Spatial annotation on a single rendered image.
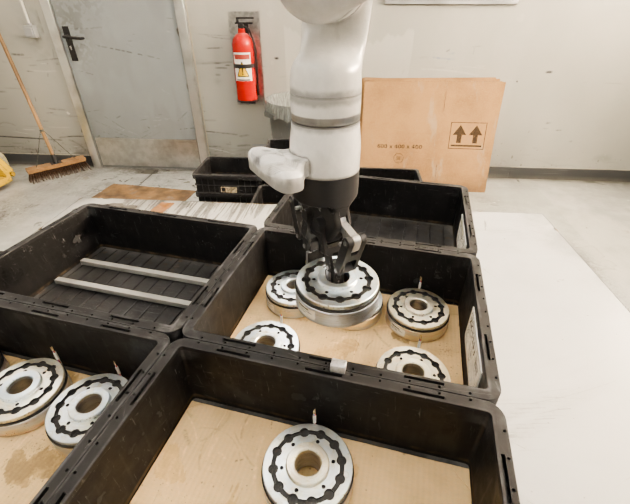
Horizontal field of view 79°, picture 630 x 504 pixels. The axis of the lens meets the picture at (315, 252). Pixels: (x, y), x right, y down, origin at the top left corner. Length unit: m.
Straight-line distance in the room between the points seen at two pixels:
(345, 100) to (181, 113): 3.23
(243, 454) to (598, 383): 0.66
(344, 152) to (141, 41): 3.25
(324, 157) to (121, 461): 0.38
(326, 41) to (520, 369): 0.69
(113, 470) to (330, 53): 0.46
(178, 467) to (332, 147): 0.41
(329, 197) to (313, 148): 0.05
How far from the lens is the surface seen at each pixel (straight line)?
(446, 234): 0.97
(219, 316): 0.61
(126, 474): 0.52
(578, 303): 1.10
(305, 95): 0.38
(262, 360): 0.49
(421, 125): 3.21
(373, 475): 0.53
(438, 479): 0.54
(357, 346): 0.64
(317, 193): 0.40
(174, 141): 3.68
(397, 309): 0.67
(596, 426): 0.85
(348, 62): 0.38
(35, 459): 0.63
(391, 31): 3.26
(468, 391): 0.49
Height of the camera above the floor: 1.30
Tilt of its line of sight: 33 degrees down
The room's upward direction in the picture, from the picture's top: straight up
